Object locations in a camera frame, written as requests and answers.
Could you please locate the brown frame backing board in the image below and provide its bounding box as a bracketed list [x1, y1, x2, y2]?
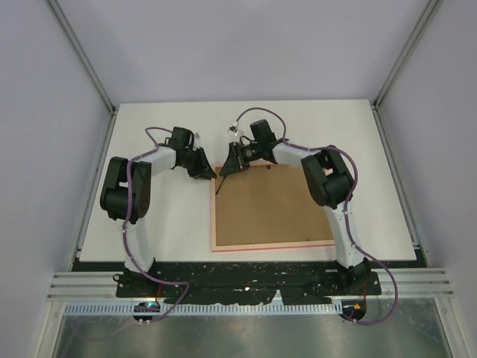
[215, 166, 335, 245]

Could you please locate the slotted cable duct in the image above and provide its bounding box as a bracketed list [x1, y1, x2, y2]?
[64, 301, 342, 316]

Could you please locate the left aluminium frame post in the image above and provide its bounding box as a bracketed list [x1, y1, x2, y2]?
[46, 0, 119, 116]

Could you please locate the pink picture frame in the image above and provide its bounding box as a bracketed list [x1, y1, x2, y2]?
[209, 163, 336, 253]

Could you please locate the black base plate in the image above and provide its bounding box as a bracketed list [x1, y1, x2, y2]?
[113, 262, 382, 306]

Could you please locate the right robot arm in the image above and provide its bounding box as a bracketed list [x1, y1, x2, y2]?
[219, 119, 370, 294]

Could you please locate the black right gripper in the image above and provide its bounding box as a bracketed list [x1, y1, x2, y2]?
[220, 142, 262, 178]

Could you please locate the red handled screwdriver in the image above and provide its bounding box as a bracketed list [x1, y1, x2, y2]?
[215, 176, 227, 196]

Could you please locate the right aluminium frame post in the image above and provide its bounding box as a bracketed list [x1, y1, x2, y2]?
[371, 0, 443, 111]

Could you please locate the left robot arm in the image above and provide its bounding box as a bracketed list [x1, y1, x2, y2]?
[100, 127, 217, 297]

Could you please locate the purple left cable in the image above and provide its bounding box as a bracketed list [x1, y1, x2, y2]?
[121, 127, 191, 324]

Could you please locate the aluminium frame post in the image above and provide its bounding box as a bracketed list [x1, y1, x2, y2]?
[371, 0, 443, 111]
[46, 0, 119, 116]

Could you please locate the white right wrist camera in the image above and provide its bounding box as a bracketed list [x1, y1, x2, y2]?
[227, 121, 244, 142]

